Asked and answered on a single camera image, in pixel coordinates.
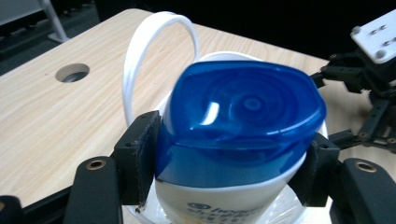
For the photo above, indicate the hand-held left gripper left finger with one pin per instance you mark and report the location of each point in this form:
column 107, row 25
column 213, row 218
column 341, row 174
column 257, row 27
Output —
column 138, row 155

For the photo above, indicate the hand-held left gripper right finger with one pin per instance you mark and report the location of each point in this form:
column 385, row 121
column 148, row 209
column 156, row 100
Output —
column 320, row 168

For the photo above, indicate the white shampoo bottle blue cap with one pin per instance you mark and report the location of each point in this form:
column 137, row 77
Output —
column 243, row 124

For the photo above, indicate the white plastic basket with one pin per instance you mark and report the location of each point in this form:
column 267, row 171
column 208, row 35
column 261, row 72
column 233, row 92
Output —
column 137, row 62

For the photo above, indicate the white metal desk frame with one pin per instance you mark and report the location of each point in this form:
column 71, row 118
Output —
column 54, row 21

